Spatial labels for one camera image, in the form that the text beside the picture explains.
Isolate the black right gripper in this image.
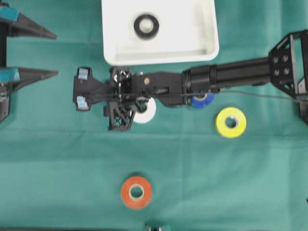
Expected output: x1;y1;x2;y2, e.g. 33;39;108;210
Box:
103;67;150;131

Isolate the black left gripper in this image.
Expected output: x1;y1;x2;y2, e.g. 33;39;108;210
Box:
0;6;59;122

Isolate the black tape roll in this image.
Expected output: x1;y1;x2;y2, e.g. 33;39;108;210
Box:
133;14;159;39

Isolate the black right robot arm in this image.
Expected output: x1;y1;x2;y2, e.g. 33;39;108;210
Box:
103;30;308;131

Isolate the white tape roll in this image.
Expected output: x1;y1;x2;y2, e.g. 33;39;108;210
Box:
133;98;156;124

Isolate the white plastic tray case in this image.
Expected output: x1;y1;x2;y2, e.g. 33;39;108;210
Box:
101;0;219;66

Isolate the blue tape roll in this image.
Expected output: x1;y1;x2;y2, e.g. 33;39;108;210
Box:
192;92;214;109

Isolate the orange tape roll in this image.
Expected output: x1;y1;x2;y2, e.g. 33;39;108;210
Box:
120;176;153;210

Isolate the yellow tape roll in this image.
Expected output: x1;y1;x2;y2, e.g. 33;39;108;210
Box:
216;107;247;139

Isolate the metal object at bottom edge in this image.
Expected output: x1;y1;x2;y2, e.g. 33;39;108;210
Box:
144;224;167;231

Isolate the green table cloth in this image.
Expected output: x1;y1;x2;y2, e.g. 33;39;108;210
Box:
0;0;308;231

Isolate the black right camera cable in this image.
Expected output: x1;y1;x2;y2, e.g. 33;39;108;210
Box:
115;90;308;101

